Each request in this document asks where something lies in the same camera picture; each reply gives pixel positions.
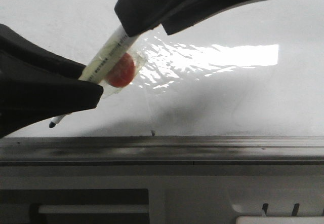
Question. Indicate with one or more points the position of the white whiteboard marker pen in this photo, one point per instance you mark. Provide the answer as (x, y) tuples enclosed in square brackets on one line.
[(115, 65)]

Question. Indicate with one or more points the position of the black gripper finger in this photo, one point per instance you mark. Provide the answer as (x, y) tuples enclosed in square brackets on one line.
[(37, 84), (139, 16)]

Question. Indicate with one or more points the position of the grey aluminium whiteboard tray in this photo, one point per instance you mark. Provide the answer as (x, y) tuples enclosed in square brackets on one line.
[(161, 150)]

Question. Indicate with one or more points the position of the white metal whiteboard stand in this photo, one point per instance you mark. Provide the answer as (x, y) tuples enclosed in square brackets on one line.
[(162, 194)]

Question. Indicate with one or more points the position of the large white whiteboard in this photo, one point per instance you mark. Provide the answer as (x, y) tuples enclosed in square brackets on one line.
[(256, 70)]

